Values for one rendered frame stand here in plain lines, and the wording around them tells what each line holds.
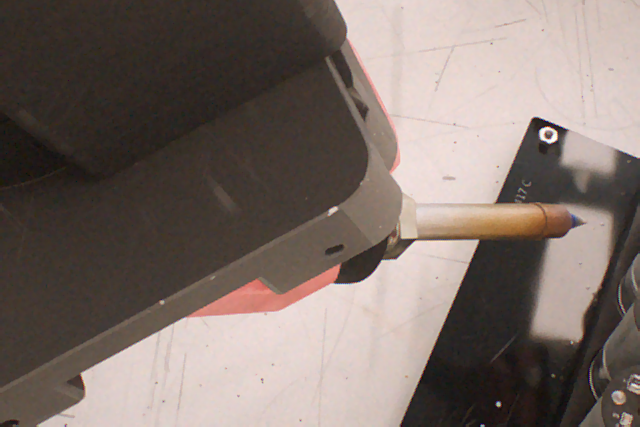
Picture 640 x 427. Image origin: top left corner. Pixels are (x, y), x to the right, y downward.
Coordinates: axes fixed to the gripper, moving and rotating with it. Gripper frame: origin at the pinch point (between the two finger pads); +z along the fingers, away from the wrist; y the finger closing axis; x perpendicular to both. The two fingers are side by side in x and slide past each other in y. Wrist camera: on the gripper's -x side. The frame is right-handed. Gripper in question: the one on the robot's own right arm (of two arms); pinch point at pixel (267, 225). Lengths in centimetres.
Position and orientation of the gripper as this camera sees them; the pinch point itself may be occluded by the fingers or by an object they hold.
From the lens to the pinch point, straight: 24.9
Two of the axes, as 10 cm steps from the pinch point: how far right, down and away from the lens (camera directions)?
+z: 3.3, 3.7, 8.7
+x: -8.7, 4.7, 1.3
